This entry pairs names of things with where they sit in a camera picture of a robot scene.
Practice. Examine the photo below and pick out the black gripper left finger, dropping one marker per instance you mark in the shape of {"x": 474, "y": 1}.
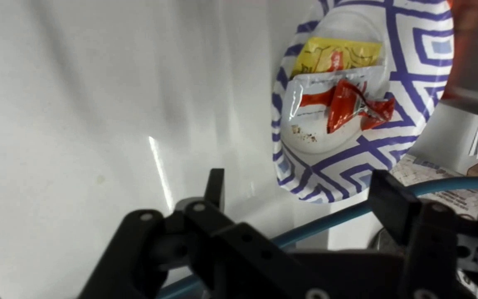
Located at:
{"x": 147, "y": 247}

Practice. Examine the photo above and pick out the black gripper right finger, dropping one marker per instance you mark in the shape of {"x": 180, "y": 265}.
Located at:
{"x": 439, "y": 242}

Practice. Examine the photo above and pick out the white sauce packet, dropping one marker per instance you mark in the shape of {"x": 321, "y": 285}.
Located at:
{"x": 308, "y": 100}

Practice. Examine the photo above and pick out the red ketchup packet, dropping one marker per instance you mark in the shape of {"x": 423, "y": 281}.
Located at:
{"x": 350, "y": 102}

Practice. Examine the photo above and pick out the patterned plate with packets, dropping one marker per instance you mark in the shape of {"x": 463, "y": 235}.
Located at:
{"x": 418, "y": 39}

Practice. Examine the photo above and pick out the yellow sauce packet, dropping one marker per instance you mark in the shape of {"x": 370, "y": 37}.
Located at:
{"x": 326, "y": 56}

